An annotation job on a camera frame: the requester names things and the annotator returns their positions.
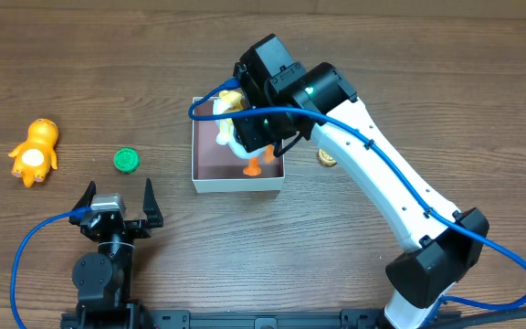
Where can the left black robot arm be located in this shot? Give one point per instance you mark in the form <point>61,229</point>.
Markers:
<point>104,278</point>

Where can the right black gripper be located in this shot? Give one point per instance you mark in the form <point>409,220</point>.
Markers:
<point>254,135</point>

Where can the white plush duck toy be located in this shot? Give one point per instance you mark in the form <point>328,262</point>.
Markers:
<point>231,101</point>

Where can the green round wheel toy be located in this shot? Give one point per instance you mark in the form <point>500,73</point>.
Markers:
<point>126,160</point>

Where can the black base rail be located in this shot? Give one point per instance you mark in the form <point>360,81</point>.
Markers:
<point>346,319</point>

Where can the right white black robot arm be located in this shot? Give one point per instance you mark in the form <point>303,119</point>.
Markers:
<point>440,243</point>

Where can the orange dinosaur figure toy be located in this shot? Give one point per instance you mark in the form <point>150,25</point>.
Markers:
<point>36,156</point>

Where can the white box pink interior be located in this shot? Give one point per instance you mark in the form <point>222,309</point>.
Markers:
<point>216,169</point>

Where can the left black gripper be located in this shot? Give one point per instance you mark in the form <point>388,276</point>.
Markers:
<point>133,224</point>

